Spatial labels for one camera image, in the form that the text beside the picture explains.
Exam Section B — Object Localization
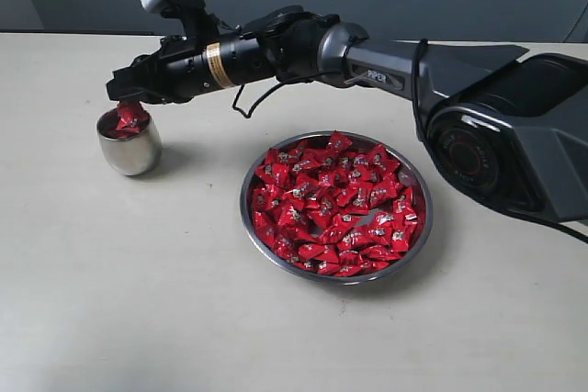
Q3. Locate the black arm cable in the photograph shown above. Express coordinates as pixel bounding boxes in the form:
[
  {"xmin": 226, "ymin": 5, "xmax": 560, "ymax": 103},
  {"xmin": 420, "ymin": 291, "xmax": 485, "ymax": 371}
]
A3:
[{"xmin": 231, "ymin": 82, "xmax": 295, "ymax": 121}]

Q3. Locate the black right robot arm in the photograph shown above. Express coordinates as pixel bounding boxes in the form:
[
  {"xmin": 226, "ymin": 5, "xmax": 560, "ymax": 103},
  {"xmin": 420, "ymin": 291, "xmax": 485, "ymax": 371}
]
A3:
[{"xmin": 107, "ymin": 6, "xmax": 587, "ymax": 223}]

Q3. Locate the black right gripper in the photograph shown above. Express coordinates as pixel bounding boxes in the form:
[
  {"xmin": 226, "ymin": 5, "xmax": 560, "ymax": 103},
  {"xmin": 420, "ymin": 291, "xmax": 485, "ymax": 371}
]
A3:
[{"xmin": 106, "ymin": 36, "xmax": 214, "ymax": 105}]

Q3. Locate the red candy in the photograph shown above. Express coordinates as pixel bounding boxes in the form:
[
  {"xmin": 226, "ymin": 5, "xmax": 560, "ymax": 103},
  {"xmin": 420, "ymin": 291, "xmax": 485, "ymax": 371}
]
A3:
[{"xmin": 103, "ymin": 118, "xmax": 150, "ymax": 140}]

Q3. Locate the red candy sticking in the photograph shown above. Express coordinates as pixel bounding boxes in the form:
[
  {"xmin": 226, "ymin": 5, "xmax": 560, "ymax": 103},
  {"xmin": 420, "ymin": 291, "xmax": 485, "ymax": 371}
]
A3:
[{"xmin": 117, "ymin": 101, "xmax": 150, "ymax": 119}]

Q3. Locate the stainless steel plate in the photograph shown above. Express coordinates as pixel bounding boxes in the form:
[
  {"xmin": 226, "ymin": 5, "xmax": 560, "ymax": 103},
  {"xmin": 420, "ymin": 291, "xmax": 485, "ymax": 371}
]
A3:
[{"xmin": 239, "ymin": 146, "xmax": 434, "ymax": 286}]

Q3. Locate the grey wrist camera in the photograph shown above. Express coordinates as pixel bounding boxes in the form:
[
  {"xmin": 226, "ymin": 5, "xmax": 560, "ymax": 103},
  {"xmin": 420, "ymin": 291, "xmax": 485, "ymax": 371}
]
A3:
[{"xmin": 140, "ymin": 0, "xmax": 206, "ymax": 21}]

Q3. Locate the stainless steel cup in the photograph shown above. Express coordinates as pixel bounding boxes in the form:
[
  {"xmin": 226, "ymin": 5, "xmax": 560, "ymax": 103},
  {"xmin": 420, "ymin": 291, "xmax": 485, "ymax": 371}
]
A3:
[{"xmin": 96, "ymin": 108, "xmax": 162, "ymax": 176}]

